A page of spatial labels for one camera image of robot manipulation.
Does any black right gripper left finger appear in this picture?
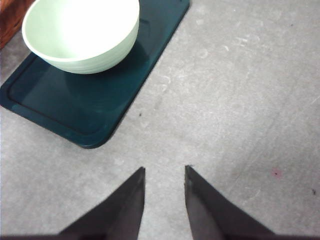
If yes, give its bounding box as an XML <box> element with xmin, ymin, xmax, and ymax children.
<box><xmin>58</xmin><ymin>167</ymin><xmax>146</xmax><ymax>240</ymax></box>

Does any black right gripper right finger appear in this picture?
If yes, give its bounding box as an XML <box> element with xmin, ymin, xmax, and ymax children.
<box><xmin>184</xmin><ymin>165</ymin><xmax>276</xmax><ymax>240</ymax></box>

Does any light green ceramic bowl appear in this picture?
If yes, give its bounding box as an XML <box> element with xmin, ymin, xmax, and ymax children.
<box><xmin>21</xmin><ymin>0</ymin><xmax>140</xmax><ymax>75</ymax></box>

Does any brown wicker basket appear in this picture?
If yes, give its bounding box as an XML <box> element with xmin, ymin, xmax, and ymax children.
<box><xmin>0</xmin><ymin>0</ymin><xmax>35</xmax><ymax>49</ymax></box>

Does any dark teal rectangular tray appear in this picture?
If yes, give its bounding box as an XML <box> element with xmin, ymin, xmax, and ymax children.
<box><xmin>0</xmin><ymin>0</ymin><xmax>191</xmax><ymax>149</ymax></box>

